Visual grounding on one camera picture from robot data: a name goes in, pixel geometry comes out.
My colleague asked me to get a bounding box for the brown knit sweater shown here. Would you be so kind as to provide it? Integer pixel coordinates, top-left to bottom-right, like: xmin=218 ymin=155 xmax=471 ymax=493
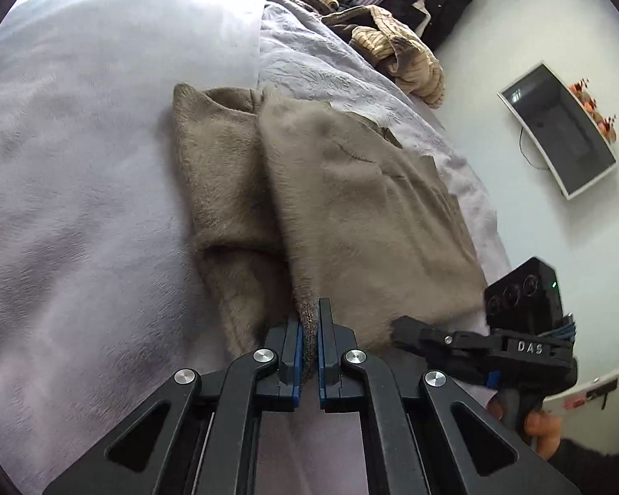
xmin=172 ymin=84 xmax=486 ymax=372

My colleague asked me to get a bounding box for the black sleeve right forearm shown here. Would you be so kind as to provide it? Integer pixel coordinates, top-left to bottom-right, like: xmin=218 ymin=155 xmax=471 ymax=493
xmin=548 ymin=439 xmax=619 ymax=495

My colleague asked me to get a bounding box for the tan striped clothes pile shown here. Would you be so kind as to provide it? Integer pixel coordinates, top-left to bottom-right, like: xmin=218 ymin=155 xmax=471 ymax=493
xmin=295 ymin=0 xmax=445 ymax=108

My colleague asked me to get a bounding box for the person's right hand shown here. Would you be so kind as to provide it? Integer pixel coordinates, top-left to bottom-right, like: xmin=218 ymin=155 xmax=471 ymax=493
xmin=486 ymin=393 xmax=566 ymax=461

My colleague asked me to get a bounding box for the lavender fleece blanket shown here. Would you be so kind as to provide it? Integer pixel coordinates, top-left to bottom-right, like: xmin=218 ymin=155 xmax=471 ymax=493
xmin=0 ymin=0 xmax=265 ymax=494

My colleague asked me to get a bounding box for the orange flower decoration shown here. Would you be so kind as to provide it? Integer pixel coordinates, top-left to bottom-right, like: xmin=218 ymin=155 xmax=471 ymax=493
xmin=568 ymin=78 xmax=617 ymax=144

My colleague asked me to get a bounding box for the black hanging jacket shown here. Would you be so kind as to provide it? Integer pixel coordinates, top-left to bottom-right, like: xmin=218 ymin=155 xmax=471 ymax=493
xmin=380 ymin=0 xmax=473 ymax=52

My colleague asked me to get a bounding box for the black camera box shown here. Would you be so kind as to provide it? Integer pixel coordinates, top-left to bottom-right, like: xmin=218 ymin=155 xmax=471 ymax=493
xmin=484 ymin=257 xmax=564 ymax=335

